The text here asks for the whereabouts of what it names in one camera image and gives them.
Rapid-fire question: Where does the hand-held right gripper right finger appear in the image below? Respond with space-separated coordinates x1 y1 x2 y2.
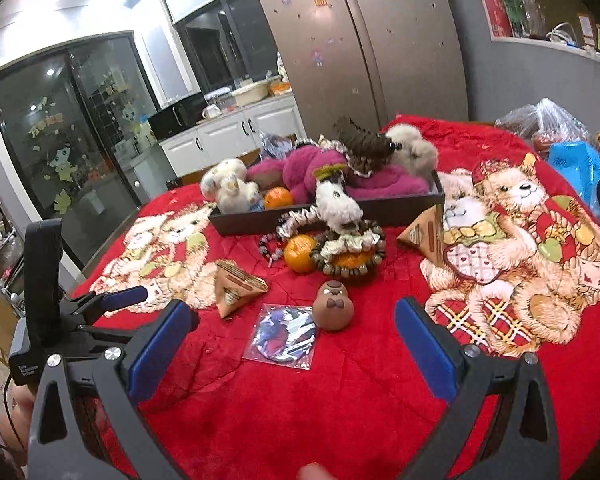
394 296 561 480

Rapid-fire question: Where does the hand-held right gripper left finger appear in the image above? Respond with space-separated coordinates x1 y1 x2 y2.
27 300 200 480

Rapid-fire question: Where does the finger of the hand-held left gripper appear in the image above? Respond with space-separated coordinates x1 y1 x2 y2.
62 286 149 317
80 316 153 356

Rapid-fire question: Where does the brown mole figurine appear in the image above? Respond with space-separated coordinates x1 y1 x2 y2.
313 280 355 332

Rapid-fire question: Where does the round badge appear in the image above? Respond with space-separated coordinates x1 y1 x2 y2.
243 303 321 371

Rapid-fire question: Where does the white lace scrunchie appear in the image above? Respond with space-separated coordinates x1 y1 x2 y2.
322 232 381 257

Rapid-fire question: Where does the dark rectangular tray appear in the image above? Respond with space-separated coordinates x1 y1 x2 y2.
209 170 446 237

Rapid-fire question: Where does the tangerine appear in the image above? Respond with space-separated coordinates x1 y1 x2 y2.
263 186 296 210
332 250 371 273
283 234 321 274

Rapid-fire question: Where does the person's left forearm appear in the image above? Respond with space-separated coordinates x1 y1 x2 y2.
10 385 37 456

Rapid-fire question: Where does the metal storage rack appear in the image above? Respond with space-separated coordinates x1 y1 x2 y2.
0 205 28 307

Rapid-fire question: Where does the red bear print blanket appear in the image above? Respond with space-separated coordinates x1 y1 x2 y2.
67 115 600 480

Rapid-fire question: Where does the brown pyramid packet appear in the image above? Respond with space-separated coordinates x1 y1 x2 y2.
396 205 447 267
214 259 270 319

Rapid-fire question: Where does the sliding glass door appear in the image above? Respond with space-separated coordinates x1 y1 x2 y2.
0 35 161 271

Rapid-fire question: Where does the white plush toy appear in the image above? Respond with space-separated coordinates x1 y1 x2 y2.
200 158 260 214

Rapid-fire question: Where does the magenta plush toy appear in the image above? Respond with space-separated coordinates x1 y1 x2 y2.
246 144 431 204

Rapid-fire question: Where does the silver lace scrunchie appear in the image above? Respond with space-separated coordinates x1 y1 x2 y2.
276 207 326 241

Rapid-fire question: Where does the black microwave oven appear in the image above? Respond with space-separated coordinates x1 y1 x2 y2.
147 91 209 141

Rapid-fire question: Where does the white kitchen cabinet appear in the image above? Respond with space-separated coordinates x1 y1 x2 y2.
159 95 303 187

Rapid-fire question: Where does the beige fluffy plush toy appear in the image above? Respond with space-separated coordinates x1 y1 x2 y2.
384 125 440 183

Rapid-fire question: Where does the brown pinecone plush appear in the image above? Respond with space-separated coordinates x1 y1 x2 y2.
332 116 397 177

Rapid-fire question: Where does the blue plastic bag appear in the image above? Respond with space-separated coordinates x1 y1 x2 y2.
547 141 600 206

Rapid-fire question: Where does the cream plastic basin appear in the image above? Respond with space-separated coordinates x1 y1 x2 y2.
231 81 270 106

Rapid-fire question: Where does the clear plastic bag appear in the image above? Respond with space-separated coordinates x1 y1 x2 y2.
495 97 594 154

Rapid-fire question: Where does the dark kitchen window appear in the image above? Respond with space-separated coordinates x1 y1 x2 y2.
172 0 281 93

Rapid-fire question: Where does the silver double-door refrigerator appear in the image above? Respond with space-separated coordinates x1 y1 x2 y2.
245 0 468 143

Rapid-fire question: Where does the tall red gift box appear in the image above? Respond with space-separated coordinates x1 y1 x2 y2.
475 0 515 39

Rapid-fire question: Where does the clear glass jar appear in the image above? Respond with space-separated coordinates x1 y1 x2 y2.
517 0 546 36

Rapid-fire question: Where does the black cable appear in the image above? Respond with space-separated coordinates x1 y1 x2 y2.
1 374 27 463

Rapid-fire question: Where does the brown bead bracelet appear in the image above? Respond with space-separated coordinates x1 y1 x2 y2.
312 222 386 279

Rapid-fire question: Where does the dark bead bracelet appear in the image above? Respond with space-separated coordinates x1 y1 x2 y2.
257 232 286 267

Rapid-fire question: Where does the green bow hair tie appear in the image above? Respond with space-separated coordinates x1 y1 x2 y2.
314 165 351 184

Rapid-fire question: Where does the white wall shelf unit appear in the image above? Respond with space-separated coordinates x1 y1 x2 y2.
467 0 600 72

